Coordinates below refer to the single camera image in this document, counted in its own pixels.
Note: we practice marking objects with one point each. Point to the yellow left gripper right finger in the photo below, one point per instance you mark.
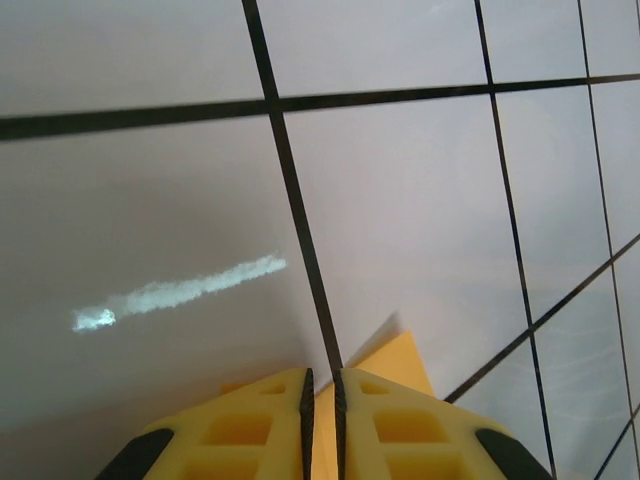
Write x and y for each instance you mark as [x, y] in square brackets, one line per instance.
[410, 435]

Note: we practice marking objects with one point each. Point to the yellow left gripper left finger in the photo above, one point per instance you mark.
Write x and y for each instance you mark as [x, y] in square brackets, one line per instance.
[235, 435]

